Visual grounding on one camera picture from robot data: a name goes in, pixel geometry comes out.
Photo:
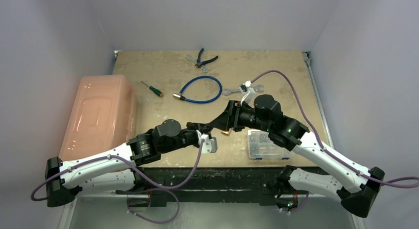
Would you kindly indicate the pink plastic storage box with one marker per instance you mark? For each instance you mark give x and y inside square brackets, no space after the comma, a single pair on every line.
[102,117]

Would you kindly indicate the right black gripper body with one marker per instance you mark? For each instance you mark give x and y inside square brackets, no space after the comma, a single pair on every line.
[234,115]

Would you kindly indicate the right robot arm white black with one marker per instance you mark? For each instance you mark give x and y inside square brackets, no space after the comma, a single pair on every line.
[354,186]

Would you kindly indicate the green handled screwdriver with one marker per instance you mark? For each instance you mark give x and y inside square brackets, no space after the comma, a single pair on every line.
[156,91]

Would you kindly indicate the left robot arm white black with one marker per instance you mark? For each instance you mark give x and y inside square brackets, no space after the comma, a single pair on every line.
[118,168]

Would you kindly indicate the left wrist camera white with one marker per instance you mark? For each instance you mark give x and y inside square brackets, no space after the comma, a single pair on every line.
[207,143]

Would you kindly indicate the blue cable lock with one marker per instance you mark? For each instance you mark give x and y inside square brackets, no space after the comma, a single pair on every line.
[198,90]

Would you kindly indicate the large silver open wrench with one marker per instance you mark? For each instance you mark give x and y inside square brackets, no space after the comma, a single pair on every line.
[227,92]

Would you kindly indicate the clear plastic screw box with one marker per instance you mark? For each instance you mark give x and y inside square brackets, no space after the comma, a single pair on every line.
[261,147]

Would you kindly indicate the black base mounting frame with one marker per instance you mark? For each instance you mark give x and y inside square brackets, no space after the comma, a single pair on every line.
[217,185]

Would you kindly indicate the brass padlock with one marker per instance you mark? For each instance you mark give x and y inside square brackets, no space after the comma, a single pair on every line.
[226,133]

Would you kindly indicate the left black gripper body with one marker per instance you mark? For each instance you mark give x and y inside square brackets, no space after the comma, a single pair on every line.
[190,136]

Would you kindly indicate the small silver wrench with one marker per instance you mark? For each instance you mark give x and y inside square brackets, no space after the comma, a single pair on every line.
[199,65]

